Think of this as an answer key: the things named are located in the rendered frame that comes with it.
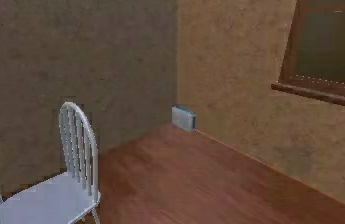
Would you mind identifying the grey box with blue edge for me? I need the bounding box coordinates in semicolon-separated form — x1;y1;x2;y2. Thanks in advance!
171;105;197;133

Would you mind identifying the white slat-back chair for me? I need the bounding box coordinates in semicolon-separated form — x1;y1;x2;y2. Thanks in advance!
0;101;102;224

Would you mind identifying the dark brown framed window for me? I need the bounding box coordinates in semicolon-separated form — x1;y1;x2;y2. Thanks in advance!
270;0;345;111

